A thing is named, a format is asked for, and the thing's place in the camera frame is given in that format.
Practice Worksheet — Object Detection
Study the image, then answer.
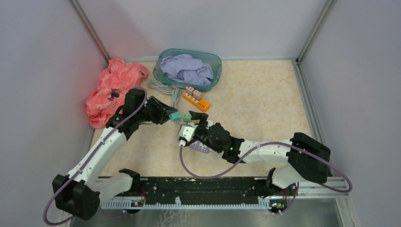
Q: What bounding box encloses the white power strip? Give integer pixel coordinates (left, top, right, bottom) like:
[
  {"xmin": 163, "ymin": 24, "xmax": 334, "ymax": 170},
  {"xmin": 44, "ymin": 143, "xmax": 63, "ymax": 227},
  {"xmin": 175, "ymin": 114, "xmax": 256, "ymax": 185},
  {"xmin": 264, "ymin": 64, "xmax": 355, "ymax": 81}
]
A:
[{"xmin": 180, "ymin": 120, "xmax": 213, "ymax": 129}]

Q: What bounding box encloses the grey cable of white strip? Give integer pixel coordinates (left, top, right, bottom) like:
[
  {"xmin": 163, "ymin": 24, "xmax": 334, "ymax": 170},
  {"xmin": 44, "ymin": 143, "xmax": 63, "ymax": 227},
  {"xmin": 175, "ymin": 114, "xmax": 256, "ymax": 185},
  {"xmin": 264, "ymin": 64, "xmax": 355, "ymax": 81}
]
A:
[{"xmin": 170, "ymin": 87, "xmax": 183, "ymax": 111}]

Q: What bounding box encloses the green plug adapter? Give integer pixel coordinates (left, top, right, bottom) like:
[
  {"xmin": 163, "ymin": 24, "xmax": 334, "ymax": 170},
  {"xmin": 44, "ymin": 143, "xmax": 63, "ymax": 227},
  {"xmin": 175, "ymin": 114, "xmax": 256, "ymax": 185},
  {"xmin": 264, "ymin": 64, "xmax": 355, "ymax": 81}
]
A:
[{"xmin": 182, "ymin": 113, "xmax": 192, "ymax": 122}]

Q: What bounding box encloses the orange power strip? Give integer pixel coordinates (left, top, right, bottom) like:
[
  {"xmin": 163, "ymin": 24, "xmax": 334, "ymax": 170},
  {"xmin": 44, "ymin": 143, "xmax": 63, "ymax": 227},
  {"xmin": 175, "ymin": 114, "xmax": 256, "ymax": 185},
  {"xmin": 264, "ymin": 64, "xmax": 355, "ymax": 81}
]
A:
[{"xmin": 183, "ymin": 91, "xmax": 210, "ymax": 113}]

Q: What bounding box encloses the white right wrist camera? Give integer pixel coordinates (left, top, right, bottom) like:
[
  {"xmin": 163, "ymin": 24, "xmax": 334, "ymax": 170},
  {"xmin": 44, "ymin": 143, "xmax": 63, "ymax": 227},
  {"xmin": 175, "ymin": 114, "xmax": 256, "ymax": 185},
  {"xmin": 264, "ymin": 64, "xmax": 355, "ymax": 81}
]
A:
[{"xmin": 178, "ymin": 124, "xmax": 196, "ymax": 147}]

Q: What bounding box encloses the teal blue plug adapter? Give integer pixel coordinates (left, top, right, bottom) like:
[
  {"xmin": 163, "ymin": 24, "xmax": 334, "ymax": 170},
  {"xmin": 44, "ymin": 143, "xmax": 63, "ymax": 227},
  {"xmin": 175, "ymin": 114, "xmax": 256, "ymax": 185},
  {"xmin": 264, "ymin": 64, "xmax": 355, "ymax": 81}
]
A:
[{"xmin": 169, "ymin": 111, "xmax": 182, "ymax": 122}]

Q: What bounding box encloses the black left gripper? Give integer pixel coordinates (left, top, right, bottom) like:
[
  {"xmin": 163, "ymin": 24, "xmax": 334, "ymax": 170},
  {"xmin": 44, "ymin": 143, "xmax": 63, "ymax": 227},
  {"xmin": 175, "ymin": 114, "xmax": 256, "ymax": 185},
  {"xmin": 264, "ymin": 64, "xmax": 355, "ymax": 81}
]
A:
[{"xmin": 137, "ymin": 95, "xmax": 178, "ymax": 125}]

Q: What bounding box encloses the lavender cloth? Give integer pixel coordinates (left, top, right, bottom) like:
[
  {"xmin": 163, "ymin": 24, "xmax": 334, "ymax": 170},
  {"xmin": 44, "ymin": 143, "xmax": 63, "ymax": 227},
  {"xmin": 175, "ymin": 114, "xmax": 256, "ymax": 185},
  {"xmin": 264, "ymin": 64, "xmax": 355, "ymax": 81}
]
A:
[{"xmin": 160, "ymin": 54, "xmax": 214, "ymax": 86}]

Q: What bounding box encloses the pink printed garment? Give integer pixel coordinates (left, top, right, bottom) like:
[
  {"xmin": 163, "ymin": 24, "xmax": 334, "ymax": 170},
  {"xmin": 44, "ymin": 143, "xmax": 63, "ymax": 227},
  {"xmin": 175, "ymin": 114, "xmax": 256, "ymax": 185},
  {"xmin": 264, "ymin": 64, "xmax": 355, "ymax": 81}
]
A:
[{"xmin": 85, "ymin": 58, "xmax": 150, "ymax": 129}]

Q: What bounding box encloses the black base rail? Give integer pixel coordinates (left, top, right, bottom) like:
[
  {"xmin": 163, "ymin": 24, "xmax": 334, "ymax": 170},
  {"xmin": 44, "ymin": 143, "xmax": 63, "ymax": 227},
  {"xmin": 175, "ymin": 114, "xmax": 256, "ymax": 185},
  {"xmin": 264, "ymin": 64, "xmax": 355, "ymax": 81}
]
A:
[{"xmin": 119, "ymin": 177, "xmax": 296, "ymax": 205}]

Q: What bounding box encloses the teal plastic basket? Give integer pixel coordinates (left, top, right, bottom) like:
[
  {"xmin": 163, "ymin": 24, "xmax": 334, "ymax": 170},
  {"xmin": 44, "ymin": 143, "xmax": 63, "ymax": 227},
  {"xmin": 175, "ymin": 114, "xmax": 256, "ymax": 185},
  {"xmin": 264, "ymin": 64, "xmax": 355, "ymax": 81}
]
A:
[{"xmin": 153, "ymin": 49, "xmax": 222, "ymax": 92}]

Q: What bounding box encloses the grey cable of orange strip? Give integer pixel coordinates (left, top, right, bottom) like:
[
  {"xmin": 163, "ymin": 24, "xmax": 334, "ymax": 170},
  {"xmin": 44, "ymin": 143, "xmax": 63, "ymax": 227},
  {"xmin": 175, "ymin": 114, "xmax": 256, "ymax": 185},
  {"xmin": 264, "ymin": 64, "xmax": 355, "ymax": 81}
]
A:
[{"xmin": 147, "ymin": 78, "xmax": 183, "ymax": 95}]

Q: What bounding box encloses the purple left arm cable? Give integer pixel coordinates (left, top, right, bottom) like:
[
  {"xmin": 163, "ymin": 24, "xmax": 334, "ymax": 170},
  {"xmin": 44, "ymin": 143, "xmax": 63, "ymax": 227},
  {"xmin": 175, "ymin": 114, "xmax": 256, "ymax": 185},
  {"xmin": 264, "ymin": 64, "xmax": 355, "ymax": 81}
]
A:
[{"xmin": 43, "ymin": 87, "xmax": 148, "ymax": 227}]

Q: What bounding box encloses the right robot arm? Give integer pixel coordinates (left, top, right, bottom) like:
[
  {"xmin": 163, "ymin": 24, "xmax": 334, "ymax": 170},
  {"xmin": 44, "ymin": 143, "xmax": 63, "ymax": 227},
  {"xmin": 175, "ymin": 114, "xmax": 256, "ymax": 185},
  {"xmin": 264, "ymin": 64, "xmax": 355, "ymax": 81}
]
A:
[{"xmin": 178, "ymin": 111, "xmax": 331, "ymax": 195}]

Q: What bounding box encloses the purple power strip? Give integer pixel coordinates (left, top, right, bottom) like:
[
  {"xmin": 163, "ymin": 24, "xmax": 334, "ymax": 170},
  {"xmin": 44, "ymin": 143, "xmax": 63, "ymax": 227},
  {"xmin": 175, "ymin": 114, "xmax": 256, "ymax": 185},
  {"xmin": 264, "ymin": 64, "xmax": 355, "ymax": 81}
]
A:
[{"xmin": 187, "ymin": 140, "xmax": 211, "ymax": 154}]

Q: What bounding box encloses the pink plug adapter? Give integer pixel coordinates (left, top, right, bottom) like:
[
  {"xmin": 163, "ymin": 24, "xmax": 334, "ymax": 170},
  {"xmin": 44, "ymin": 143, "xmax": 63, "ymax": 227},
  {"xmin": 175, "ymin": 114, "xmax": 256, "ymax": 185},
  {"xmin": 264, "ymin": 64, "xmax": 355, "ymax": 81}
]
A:
[
  {"xmin": 185, "ymin": 86, "xmax": 195, "ymax": 96},
  {"xmin": 192, "ymin": 90, "xmax": 202, "ymax": 100}
]

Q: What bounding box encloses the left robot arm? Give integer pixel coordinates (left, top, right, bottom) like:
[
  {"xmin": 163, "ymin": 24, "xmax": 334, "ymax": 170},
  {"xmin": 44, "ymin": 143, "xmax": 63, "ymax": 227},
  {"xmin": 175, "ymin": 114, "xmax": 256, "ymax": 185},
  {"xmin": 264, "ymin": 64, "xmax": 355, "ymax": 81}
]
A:
[{"xmin": 46, "ymin": 87, "xmax": 178, "ymax": 220}]

